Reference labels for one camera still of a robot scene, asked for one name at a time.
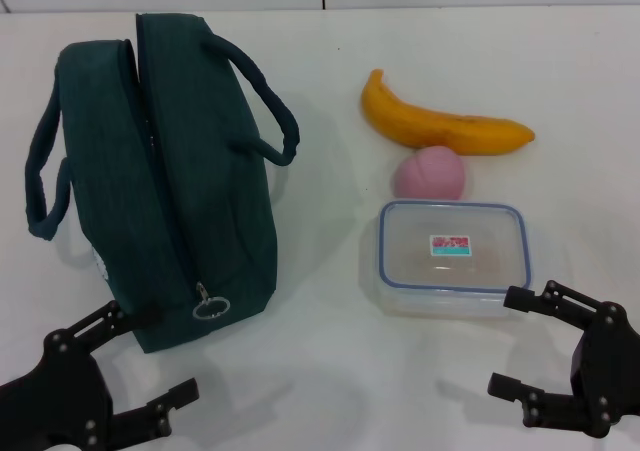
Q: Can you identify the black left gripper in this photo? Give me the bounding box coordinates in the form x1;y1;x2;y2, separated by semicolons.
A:
0;299;201;451

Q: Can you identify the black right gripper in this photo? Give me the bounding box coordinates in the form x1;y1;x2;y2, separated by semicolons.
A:
487;279;640;438

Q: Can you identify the clear food container blue seal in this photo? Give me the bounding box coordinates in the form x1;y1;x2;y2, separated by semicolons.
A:
358;198;532;320

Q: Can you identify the dark teal insulated lunch bag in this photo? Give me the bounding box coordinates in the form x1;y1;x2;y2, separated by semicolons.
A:
25;13;301;355

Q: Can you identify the yellow banana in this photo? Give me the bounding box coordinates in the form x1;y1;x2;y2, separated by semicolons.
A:
360;68;536;156

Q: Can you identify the pink toy peach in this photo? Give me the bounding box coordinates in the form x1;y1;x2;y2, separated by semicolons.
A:
394;146;472;201

